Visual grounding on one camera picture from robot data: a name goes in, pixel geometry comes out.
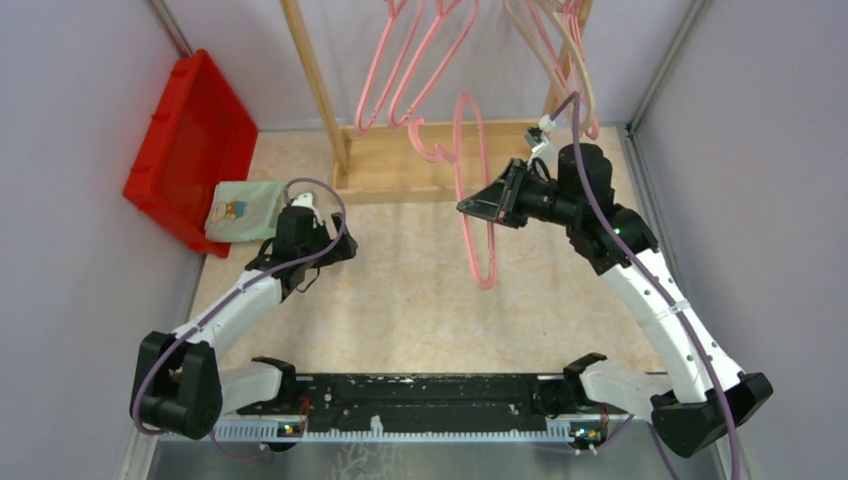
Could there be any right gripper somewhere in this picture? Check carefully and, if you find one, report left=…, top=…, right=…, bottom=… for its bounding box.
left=460, top=157, right=581, bottom=228

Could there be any pink plastic hanger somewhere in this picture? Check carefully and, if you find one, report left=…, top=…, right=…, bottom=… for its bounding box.
left=407, top=93, right=497, bottom=290
left=387, top=0, right=481, bottom=131
left=354, top=0, right=429, bottom=137

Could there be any pink wire hanger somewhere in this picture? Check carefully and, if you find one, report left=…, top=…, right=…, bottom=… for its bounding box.
left=523, top=0, right=601, bottom=140
left=560, top=0, right=600, bottom=140
left=529, top=0, right=598, bottom=137

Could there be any beige plastic hanger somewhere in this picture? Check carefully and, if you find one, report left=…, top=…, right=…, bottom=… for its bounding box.
left=503, top=0, right=598, bottom=137

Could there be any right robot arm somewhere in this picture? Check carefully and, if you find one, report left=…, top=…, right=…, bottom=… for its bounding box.
left=457, top=120, right=773, bottom=458

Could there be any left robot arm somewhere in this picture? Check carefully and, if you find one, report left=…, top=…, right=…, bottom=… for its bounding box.
left=129, top=192, right=358, bottom=440

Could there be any wooden hanger rack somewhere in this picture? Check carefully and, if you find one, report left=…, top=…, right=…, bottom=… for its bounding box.
left=281, top=1, right=585, bottom=204

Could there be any folded green cloth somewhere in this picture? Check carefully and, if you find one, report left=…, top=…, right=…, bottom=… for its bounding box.
left=204, top=181, right=284, bottom=243

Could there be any red plastic bin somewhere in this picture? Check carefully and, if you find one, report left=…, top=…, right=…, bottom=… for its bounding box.
left=123, top=49, right=258, bottom=258

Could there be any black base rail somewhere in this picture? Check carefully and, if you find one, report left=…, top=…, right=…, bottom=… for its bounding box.
left=235, top=373, right=621, bottom=450

